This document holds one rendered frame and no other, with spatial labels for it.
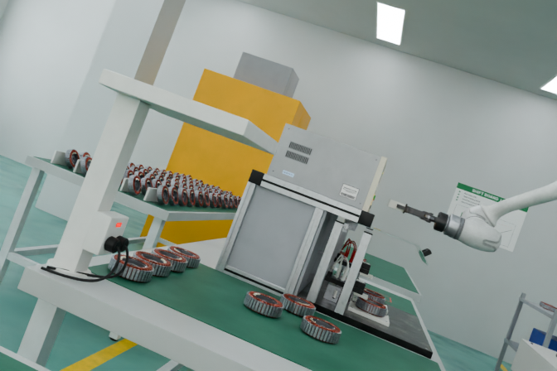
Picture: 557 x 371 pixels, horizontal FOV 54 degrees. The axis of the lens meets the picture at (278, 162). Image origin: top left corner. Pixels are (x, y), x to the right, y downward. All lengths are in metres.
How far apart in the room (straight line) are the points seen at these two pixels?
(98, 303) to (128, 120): 0.40
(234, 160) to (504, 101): 3.72
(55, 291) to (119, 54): 4.69
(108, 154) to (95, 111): 4.51
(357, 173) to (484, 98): 5.77
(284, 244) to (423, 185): 5.63
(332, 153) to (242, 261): 0.50
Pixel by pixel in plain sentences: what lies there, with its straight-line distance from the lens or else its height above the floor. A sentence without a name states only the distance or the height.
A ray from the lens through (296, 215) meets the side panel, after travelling 1.88.
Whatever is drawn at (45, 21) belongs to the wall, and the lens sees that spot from 9.31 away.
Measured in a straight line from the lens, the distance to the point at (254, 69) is 6.13.
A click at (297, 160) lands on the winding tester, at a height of 1.20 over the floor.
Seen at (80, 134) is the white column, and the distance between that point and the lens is 5.85.
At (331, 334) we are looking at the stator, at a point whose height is 0.78.
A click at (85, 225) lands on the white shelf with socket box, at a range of 1.32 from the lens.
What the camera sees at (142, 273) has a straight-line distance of 1.43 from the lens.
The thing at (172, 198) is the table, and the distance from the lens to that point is 3.24.
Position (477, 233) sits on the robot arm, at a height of 1.19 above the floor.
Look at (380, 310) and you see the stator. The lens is 2.05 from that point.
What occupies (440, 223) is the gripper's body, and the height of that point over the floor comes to 1.18.
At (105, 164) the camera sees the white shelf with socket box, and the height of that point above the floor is 1.01.
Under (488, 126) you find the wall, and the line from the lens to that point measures 7.62.
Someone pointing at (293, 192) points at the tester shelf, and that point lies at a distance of 1.87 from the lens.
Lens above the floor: 1.11
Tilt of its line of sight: 2 degrees up
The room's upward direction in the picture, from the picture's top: 21 degrees clockwise
